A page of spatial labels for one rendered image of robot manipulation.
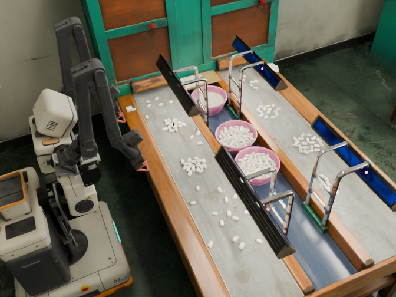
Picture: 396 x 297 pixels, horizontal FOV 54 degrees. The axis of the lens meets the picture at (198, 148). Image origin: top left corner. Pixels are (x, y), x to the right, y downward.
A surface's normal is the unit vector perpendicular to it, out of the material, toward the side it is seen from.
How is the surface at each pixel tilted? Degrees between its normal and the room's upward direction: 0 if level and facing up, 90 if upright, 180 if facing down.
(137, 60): 90
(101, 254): 0
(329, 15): 90
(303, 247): 0
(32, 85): 90
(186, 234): 0
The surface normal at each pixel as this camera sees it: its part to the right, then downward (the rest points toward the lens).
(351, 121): -0.05, -0.72
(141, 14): 0.38, 0.63
